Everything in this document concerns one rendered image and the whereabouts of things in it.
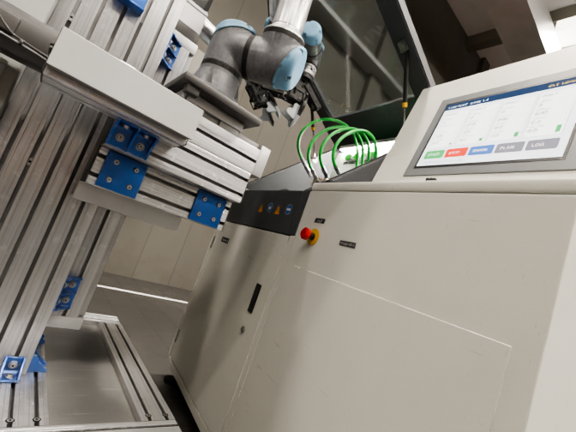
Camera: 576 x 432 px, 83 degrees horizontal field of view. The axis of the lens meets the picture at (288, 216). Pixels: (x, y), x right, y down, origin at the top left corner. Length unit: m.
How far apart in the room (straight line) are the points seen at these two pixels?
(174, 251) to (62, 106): 3.01
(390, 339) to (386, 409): 0.12
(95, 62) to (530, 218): 0.78
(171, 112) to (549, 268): 0.71
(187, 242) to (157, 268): 0.42
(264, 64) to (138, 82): 0.35
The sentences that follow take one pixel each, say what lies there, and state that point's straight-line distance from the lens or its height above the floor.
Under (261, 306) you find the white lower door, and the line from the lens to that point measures 1.12.
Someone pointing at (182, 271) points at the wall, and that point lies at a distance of 3.96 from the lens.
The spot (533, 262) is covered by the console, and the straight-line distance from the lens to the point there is 0.64.
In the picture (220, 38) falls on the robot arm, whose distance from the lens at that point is 1.00.
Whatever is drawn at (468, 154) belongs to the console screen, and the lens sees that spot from 1.12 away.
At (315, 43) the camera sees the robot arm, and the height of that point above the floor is 1.48.
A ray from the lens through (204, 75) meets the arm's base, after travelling 0.94.
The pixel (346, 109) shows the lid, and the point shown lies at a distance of 1.90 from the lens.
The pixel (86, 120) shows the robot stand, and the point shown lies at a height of 0.87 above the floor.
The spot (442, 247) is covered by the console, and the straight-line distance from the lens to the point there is 0.71.
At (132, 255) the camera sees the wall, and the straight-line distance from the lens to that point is 3.76.
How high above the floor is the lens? 0.71
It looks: 7 degrees up
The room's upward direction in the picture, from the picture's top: 19 degrees clockwise
